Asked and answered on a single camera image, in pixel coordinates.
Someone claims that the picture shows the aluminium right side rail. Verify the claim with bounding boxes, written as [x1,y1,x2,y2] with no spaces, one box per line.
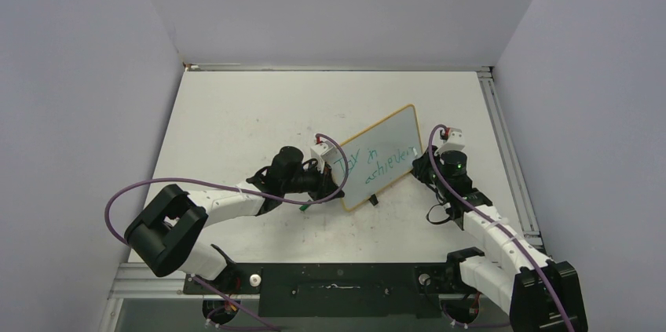
[477,67,544,250]

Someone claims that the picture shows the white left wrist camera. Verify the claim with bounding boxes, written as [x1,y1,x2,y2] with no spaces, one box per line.
[310,141,337,173]

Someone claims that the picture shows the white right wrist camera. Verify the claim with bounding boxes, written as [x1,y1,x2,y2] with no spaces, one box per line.
[436,127,465,155]

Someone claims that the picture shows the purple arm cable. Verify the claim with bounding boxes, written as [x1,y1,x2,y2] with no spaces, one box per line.
[104,133,350,330]
[427,124,576,332]

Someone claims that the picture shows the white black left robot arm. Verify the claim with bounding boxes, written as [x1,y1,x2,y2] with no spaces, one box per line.
[123,146,345,294]

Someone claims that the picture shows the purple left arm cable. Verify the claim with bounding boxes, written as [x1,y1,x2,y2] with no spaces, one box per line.
[104,133,350,330]

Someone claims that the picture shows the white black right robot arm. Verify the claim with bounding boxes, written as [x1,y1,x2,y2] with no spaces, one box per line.
[412,146,589,331]

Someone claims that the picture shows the yellow framed whiteboard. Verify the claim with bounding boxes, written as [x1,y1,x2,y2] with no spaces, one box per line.
[326,104,423,212]

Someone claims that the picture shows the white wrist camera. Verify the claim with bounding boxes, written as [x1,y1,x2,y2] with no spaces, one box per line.
[436,127,465,155]
[310,141,337,173]

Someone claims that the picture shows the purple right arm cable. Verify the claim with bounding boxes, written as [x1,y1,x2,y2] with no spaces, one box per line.
[427,124,576,332]

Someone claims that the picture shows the aluminium back rail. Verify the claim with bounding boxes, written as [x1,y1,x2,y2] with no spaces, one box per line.
[184,64,492,73]

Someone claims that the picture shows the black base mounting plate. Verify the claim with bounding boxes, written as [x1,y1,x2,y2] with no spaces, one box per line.
[183,262,476,318]

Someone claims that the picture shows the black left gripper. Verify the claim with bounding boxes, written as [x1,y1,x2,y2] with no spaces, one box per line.
[282,159,344,204]

